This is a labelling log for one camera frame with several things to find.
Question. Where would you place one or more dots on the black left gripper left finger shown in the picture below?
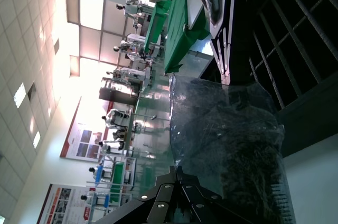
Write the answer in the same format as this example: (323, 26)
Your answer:
(158, 195)

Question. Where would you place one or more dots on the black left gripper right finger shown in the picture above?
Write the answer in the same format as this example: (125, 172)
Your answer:
(198, 195)

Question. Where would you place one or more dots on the translucent grey antistatic bag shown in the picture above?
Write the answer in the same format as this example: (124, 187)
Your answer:
(190, 118)

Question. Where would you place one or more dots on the black slotted plastic container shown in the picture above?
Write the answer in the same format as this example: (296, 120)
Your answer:
(303, 36)

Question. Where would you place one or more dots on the green bin on rack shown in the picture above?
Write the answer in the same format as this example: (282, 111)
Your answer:
(117, 179)

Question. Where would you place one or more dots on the large green cloth table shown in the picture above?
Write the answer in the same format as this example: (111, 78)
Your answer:
(177, 36)

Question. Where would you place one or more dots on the small green cloth table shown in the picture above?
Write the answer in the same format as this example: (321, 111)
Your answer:
(155, 23)

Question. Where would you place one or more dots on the dark metal cabinet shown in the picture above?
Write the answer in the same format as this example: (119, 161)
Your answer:
(113, 95)

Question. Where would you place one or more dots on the small rectangular ceiling light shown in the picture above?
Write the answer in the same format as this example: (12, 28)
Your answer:
(36, 139)

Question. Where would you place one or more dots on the large rectangular ceiling light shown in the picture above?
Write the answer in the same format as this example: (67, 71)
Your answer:
(19, 95)

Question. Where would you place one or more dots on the large red-framed wall poster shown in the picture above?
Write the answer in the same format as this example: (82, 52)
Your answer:
(84, 142)

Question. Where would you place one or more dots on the wall poster with red panels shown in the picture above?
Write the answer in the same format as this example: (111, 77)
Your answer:
(60, 205)

